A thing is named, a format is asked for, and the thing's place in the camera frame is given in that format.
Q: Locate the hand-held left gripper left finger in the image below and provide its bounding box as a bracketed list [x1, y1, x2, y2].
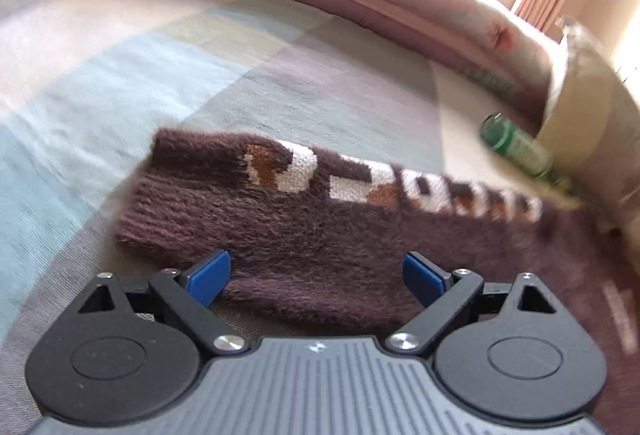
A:
[77, 250, 249, 356]

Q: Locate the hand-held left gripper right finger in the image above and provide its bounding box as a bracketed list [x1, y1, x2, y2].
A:
[386, 251, 557, 356]

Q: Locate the brown fuzzy sweater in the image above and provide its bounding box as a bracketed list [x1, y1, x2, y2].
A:
[116, 127, 640, 368]

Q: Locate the green glass bottle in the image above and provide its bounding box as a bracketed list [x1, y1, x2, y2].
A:
[480, 113, 576, 196]

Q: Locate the floral pillow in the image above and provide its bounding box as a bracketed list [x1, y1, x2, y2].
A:
[537, 22, 640, 236]

